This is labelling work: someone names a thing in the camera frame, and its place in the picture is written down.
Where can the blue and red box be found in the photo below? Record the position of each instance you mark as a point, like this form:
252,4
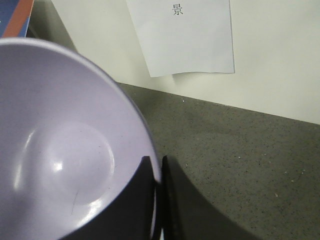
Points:
15,17

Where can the white paper sheet on wall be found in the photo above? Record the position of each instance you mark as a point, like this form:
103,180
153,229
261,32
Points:
184,36

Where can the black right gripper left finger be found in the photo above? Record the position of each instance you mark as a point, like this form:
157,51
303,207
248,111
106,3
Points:
130,216

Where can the lilac plastic bowl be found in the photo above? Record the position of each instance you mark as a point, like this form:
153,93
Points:
70,141

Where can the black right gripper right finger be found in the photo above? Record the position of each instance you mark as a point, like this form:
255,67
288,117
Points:
187,215

